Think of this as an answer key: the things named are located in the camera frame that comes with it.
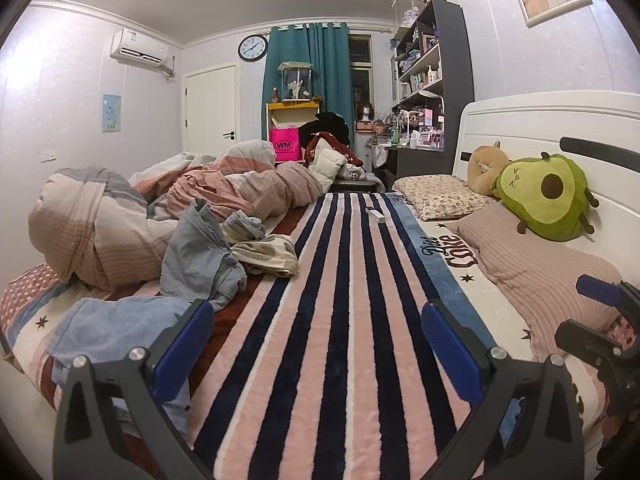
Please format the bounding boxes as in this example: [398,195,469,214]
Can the pink ribbed pillow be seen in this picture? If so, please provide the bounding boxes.
[457,203,623,361]

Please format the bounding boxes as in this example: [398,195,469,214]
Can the round wall clock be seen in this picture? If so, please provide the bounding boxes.
[237,34,269,63]

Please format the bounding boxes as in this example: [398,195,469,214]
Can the floral pillow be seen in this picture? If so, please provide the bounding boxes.
[392,176,501,222]

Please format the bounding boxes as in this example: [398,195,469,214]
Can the white bed headboard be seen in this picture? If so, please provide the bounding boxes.
[451,90,640,286]

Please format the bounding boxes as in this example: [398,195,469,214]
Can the brown plush toy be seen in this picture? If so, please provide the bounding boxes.
[467,142,511,196]

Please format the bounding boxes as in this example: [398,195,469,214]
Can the light blue denim pants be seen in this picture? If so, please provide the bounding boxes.
[46,296,217,426]

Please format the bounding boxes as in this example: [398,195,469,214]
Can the dark shelf unit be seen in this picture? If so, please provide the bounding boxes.
[390,0,476,181]

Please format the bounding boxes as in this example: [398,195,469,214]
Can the clear box on shelf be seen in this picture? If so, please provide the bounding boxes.
[393,0,426,28]

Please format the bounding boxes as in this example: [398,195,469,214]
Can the white air conditioner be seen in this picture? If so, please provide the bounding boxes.
[110,29,177,80]

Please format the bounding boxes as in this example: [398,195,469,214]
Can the yellow cabinet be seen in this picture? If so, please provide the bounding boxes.
[266,100,321,163]

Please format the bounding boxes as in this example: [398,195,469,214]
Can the pale green crumpled cloth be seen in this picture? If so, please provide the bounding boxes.
[221,210,267,245]

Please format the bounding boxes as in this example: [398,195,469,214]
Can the striped printed blanket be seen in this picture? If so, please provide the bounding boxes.
[0,191,616,480]

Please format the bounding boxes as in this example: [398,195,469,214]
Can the pink striped duvet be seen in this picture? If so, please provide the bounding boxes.
[27,140,323,292]

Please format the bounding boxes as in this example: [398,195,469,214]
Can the green avocado plush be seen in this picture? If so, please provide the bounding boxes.
[495,152,600,242]

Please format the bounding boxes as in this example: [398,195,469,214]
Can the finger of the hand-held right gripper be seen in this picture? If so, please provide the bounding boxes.
[575,274,640,311]
[555,319,626,366]

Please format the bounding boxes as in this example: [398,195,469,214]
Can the grey-blue crumpled jeans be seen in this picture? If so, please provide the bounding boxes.
[160,199,248,311]

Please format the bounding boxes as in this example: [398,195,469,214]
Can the cream patterned cloth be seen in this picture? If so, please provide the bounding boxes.
[231,237,299,279]

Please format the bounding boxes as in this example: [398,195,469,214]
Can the teal curtain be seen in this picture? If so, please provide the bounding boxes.
[262,21,351,141]

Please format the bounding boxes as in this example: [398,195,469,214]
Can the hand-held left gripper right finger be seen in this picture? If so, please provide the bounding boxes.
[421,300,586,480]

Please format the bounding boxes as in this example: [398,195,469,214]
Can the glass display case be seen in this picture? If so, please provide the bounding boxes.
[276,61,316,102]

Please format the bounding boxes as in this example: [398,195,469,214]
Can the pile of clothes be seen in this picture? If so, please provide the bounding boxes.
[300,111,376,191]

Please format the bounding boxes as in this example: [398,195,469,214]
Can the red dotted bed sheet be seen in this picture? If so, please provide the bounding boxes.
[0,264,63,321]

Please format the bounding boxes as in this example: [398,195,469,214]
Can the wig on mannequin head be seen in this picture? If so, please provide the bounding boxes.
[357,101,377,133]

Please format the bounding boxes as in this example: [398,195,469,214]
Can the pink shopping bag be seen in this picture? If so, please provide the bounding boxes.
[270,127,302,163]

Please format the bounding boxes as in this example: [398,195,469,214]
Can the white door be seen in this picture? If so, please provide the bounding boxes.
[182,63,238,156]

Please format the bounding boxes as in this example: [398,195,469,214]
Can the small blue wall poster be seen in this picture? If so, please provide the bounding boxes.
[102,93,124,133]

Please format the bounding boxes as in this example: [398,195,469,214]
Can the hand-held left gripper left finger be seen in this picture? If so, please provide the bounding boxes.
[52,300,216,480]

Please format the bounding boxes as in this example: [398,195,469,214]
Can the window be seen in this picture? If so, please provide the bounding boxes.
[348,34,373,111]

